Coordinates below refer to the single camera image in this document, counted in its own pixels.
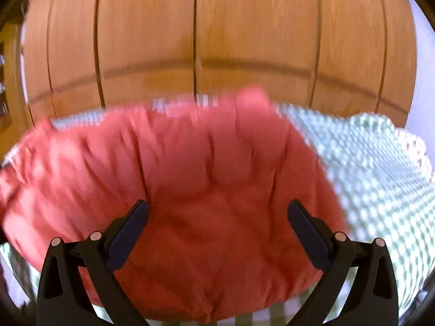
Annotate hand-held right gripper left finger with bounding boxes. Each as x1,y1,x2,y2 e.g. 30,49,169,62
36,200,150,326

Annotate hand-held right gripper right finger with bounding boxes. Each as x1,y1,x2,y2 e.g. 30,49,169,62
287,200,399,326

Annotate orange quilted puffer jacket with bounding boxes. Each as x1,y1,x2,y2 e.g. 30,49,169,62
0,86,348,323

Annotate green checked bed blanket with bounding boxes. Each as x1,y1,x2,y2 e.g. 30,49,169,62
0,93,434,326

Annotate wooden wardrobe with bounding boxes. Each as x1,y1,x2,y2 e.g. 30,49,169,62
20,0,418,130

